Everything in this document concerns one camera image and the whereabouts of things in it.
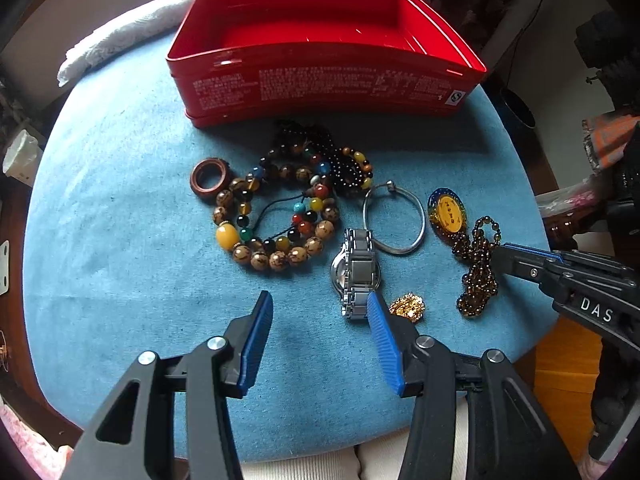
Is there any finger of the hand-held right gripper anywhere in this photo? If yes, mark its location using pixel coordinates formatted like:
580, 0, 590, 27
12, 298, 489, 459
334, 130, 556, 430
502, 241, 626, 275
492, 245, 556, 288

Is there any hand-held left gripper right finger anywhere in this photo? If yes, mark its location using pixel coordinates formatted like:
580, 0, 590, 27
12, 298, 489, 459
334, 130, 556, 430
366, 290, 583, 480

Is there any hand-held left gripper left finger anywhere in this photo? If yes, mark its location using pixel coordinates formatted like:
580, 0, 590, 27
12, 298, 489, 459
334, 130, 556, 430
70, 290, 275, 480

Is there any gold pendant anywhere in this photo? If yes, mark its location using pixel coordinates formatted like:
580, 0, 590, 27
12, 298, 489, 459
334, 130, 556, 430
389, 296, 425, 322

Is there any brown bead chain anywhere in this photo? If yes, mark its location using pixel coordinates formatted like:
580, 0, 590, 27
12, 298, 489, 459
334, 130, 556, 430
452, 216, 502, 320

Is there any brown patterned bead bracelet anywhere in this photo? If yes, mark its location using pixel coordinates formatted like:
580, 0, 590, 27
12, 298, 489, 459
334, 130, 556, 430
210, 145, 343, 273

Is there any silver metal watch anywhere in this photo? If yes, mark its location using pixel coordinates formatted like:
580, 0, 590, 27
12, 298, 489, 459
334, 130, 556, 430
330, 227, 382, 322

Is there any amber oval pendant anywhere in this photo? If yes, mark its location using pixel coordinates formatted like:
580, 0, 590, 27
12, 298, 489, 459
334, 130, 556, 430
427, 187, 471, 237

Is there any silver bangle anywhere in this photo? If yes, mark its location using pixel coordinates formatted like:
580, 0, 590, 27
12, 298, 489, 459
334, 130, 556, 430
362, 180, 427, 256

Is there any multicolour bead bracelet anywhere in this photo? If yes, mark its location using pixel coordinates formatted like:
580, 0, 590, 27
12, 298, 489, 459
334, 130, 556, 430
254, 187, 326, 243

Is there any brown wooden ring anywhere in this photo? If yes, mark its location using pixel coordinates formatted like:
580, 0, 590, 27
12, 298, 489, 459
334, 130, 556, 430
190, 158, 232, 204

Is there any black bead necklace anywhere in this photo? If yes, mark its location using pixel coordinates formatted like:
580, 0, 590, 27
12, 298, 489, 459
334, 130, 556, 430
272, 120, 376, 197

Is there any red tin box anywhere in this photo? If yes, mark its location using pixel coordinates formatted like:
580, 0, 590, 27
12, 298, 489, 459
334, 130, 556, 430
166, 0, 487, 130

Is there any pink printed packet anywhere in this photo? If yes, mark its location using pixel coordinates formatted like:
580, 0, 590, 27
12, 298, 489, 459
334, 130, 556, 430
537, 185, 616, 217

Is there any person's white clothing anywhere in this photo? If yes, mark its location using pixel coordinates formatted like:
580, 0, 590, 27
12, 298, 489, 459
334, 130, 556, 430
240, 405, 421, 480

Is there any orange packet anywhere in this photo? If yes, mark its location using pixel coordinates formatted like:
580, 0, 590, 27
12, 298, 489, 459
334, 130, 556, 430
582, 112, 640, 173

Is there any black round bin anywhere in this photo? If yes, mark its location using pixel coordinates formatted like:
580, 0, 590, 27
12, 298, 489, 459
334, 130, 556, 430
497, 87, 538, 128

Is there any blue table cloth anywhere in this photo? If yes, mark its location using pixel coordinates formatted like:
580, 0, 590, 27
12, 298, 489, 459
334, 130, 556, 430
22, 30, 553, 463

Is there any dark fuzzy object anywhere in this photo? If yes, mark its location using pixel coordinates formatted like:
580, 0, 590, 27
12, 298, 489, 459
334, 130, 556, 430
575, 10, 640, 111

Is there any pink cloth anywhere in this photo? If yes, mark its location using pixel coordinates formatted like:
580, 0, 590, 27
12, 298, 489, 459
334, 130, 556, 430
0, 400, 76, 480

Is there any white hinge plate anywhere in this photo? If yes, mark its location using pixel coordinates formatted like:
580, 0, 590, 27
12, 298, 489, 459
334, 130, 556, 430
0, 240, 11, 296

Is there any white tissue packet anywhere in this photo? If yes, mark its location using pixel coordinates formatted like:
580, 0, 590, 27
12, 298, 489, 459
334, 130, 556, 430
2, 129, 43, 181

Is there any white towel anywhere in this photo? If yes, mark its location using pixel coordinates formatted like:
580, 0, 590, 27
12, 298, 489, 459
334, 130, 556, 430
56, 0, 201, 87

